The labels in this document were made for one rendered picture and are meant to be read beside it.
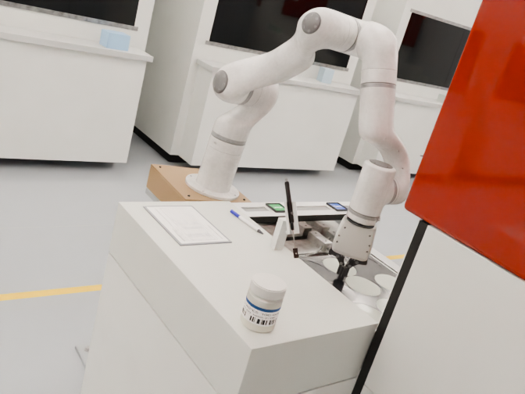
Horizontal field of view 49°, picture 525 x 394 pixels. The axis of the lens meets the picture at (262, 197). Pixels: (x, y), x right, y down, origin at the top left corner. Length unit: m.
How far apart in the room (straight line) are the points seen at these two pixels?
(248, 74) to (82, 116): 2.57
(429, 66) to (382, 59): 5.13
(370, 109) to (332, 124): 4.05
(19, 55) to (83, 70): 0.42
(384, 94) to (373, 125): 0.08
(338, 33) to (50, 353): 1.70
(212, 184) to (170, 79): 3.10
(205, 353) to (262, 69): 0.90
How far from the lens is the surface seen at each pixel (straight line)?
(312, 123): 5.37
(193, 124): 4.76
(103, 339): 1.68
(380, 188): 1.48
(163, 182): 1.96
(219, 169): 1.91
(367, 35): 1.55
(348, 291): 1.56
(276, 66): 1.74
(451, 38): 6.78
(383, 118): 1.49
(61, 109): 4.19
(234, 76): 1.81
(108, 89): 4.25
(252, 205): 1.75
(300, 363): 1.22
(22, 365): 2.51
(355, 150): 6.25
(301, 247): 1.77
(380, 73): 1.51
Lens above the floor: 1.57
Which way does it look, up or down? 19 degrees down
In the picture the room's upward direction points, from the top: 16 degrees clockwise
